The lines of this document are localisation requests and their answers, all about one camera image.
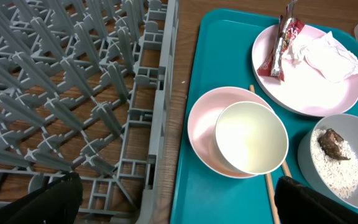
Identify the small pink bowl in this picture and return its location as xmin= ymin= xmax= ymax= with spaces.
xmin=187 ymin=86 xmax=271 ymax=179

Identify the red snack wrapper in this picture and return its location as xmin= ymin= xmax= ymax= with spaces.
xmin=257 ymin=0 xmax=305 ymax=82

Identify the teal plastic tray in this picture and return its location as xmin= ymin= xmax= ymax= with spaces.
xmin=170 ymin=9 xmax=358 ymax=224

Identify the white paper cup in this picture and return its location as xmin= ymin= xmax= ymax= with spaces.
xmin=214 ymin=101 xmax=289 ymax=175

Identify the brown food piece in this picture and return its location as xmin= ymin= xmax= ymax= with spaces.
xmin=318 ymin=128 xmax=349 ymax=161

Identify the wooden chopstick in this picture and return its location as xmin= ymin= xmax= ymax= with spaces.
xmin=281 ymin=160 xmax=292 ymax=177
xmin=249 ymin=84 xmax=281 ymax=224

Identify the grey bowl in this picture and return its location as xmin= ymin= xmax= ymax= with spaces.
xmin=298 ymin=114 xmax=358 ymax=209

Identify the large pink plate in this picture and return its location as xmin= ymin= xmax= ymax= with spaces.
xmin=252 ymin=25 xmax=358 ymax=117

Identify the grey dishwasher rack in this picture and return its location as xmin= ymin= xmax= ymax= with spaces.
xmin=0 ymin=0 xmax=180 ymax=223

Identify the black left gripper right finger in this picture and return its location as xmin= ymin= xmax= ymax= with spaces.
xmin=274 ymin=176 xmax=358 ymax=224

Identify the white rice pile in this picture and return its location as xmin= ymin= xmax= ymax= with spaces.
xmin=311 ymin=129 xmax=358 ymax=198

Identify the white napkin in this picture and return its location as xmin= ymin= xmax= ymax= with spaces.
xmin=283 ymin=32 xmax=358 ymax=83

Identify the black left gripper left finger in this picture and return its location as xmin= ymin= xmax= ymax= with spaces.
xmin=0 ymin=172 xmax=83 ymax=224

